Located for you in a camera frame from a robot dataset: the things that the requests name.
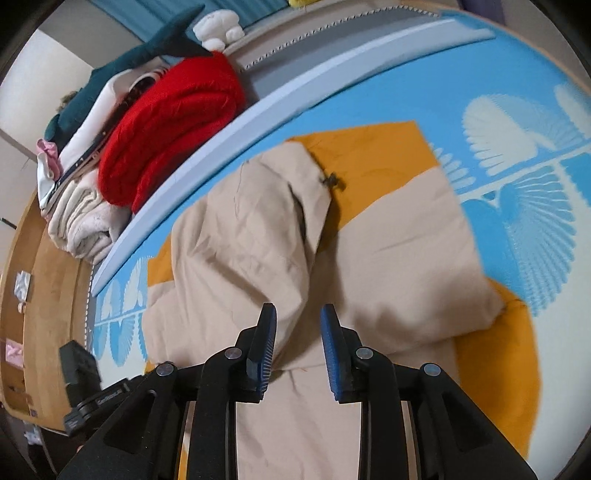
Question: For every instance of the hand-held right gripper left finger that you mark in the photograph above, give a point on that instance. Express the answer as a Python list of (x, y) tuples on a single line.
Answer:
[(265, 350)]

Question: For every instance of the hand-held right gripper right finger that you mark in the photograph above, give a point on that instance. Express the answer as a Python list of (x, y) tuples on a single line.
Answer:
[(332, 350)]

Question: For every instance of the beige and mustard jacket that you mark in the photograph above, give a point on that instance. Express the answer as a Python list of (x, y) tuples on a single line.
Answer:
[(258, 258)]

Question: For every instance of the pink packet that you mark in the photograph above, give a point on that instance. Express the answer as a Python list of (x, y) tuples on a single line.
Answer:
[(14, 353)]

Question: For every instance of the tissue pack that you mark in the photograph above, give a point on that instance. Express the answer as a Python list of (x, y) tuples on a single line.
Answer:
[(23, 286)]

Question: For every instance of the white fleece folded blanket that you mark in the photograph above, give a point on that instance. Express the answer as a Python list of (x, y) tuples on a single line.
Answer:
[(99, 230)]

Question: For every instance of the cream folded blanket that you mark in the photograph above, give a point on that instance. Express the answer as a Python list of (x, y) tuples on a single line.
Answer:
[(76, 207)]

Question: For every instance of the pink and white cloth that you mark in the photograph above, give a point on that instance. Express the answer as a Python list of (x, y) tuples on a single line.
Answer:
[(46, 161)]

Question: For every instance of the white blanket with dark trim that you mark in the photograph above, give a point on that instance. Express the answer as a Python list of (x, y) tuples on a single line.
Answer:
[(87, 154)]

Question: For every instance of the light blue foam strip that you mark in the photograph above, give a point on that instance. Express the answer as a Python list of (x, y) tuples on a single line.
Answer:
[(277, 108)]

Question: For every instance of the red folded blanket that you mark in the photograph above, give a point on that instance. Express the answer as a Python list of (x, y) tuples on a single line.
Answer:
[(175, 120)]

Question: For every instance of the blue patterned bed sheet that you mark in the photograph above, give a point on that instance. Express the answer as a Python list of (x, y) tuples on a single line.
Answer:
[(508, 152)]

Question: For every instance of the brown fuzzy plush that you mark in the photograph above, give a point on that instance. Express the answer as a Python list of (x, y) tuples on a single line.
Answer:
[(69, 99)]

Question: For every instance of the grey mattress pad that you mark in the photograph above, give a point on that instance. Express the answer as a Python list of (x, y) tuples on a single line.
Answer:
[(286, 69)]

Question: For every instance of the dark teal shark plush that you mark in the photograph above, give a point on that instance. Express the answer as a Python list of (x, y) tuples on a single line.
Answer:
[(157, 44)]

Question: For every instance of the white plush toy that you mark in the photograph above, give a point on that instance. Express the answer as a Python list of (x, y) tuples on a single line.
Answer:
[(217, 25)]

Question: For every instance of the blue curtain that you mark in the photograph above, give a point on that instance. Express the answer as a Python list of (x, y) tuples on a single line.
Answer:
[(240, 5)]

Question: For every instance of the wooden bed frame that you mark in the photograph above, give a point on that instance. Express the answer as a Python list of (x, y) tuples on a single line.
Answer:
[(51, 323)]

